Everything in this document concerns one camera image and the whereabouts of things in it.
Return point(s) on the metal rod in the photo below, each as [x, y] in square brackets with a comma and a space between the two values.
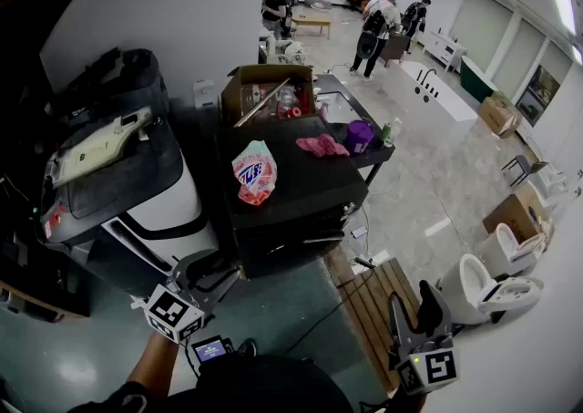
[262, 103]

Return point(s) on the white toilet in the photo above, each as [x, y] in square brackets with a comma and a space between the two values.
[460, 292]
[494, 249]

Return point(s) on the dark grey appliance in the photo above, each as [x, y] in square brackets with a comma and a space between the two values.
[136, 83]

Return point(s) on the black frame chair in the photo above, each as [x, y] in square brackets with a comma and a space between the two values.
[524, 167]

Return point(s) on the pink cloth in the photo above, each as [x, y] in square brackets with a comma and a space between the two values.
[321, 145]

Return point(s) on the brown cardboard box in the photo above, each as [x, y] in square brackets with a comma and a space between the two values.
[512, 215]

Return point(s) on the black front-load washing machine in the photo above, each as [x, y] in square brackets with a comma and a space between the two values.
[300, 183]

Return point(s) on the white and black washing machine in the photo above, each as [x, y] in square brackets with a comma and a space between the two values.
[155, 201]

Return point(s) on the pink detergent powder bag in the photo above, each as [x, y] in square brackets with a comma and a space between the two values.
[254, 174]

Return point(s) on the taped cardboard box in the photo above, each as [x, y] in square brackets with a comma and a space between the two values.
[496, 115]

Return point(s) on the cardboard box with items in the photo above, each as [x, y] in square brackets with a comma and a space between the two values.
[237, 101]

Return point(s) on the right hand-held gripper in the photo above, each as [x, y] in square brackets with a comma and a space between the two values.
[428, 365]

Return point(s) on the black glass-top table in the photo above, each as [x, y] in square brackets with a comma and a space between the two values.
[378, 153]

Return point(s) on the white low cabinet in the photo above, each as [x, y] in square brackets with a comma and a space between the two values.
[444, 48]

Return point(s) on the wooden bench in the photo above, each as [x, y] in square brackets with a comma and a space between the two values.
[312, 21]

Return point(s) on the small black screen device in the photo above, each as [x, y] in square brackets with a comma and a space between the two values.
[209, 349]

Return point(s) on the dark green bathtub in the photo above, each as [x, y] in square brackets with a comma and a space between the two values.
[476, 78]

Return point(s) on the red spool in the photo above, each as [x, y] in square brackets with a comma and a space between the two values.
[296, 112]

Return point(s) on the ceiling light panel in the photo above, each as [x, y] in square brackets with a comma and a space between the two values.
[563, 5]

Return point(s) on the person's black shoe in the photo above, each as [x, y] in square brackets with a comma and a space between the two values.
[247, 347]

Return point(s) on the phone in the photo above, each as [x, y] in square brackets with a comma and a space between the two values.
[359, 232]

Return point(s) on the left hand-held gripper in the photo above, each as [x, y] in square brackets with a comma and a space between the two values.
[173, 311]

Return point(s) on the person's left forearm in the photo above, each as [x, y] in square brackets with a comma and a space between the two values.
[152, 363]

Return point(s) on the wooden slat mat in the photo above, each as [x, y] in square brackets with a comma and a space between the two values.
[371, 306]

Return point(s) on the purple plastic container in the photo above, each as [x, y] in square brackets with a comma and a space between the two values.
[358, 137]

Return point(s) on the person's black clothing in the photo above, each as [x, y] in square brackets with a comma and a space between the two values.
[255, 388]

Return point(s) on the small white wall box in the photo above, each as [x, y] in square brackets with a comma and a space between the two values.
[204, 92]

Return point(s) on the white bathtub black taps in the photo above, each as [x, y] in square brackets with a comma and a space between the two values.
[432, 101]

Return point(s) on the brown wooden cabinet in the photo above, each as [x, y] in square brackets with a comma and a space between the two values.
[396, 48]

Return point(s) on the green bottle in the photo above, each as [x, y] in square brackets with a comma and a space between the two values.
[387, 134]

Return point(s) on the person's right forearm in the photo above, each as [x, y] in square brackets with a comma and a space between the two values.
[407, 402]

